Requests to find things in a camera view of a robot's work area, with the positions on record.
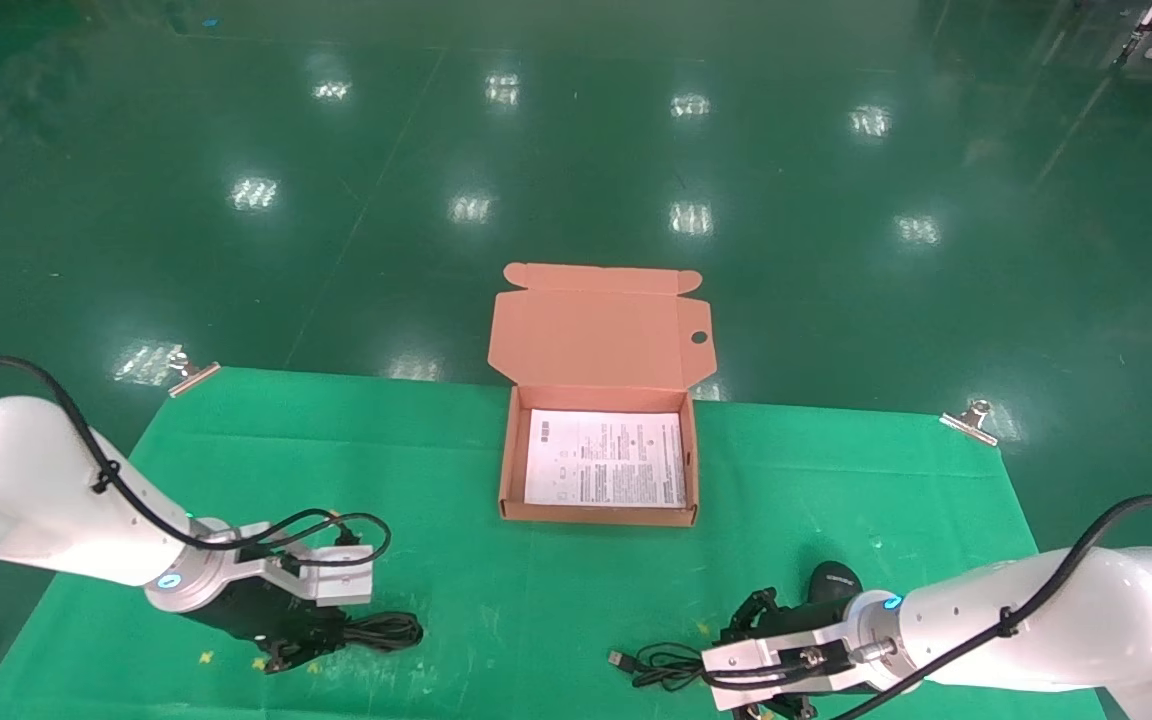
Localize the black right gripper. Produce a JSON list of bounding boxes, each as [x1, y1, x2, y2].
[[721, 590, 899, 720]]

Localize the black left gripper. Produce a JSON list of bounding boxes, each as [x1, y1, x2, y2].
[[181, 578, 350, 674]]

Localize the black data cable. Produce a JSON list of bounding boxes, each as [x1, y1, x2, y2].
[[339, 611, 425, 654]]

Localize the black mouse USB cable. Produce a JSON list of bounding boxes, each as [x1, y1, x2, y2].
[[608, 561, 864, 693]]

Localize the orange cardboard box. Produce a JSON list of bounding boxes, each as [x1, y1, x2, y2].
[[488, 263, 715, 528]]

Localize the white printed instruction sheet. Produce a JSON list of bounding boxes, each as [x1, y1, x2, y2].
[[524, 408, 688, 509]]

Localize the green table mat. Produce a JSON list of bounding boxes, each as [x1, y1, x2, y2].
[[0, 367, 1107, 720]]

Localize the silver binder clip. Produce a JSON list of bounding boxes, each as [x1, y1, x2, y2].
[[166, 345, 222, 398], [939, 398, 1000, 446]]

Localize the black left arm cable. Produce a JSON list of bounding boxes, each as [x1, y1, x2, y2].
[[0, 355, 393, 569]]

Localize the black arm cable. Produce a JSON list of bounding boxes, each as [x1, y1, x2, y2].
[[831, 494, 1152, 720], [0, 355, 393, 569]]

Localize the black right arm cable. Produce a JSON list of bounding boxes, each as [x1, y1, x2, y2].
[[831, 494, 1152, 720]]

